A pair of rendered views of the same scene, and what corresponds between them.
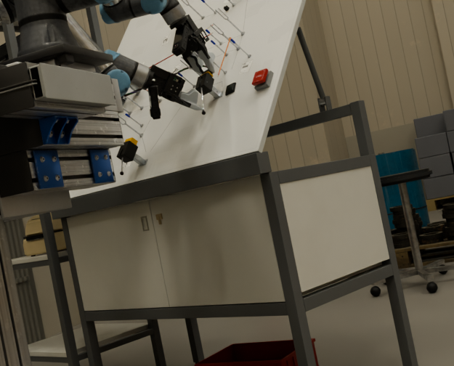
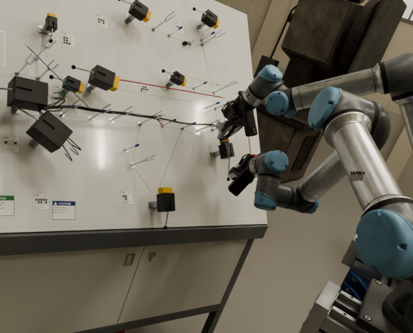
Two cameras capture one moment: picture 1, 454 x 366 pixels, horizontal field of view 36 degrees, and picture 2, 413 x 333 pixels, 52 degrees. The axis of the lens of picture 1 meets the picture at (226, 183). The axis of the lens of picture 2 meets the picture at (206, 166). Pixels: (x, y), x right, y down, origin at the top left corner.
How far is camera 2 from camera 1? 3.00 m
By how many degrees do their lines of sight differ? 88
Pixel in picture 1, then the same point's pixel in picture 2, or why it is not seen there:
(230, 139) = (243, 207)
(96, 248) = (32, 284)
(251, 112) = (251, 187)
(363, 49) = not seen: outside the picture
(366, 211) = not seen: hidden behind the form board
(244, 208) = (228, 252)
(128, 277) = (75, 308)
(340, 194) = not seen: hidden behind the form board
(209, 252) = (184, 279)
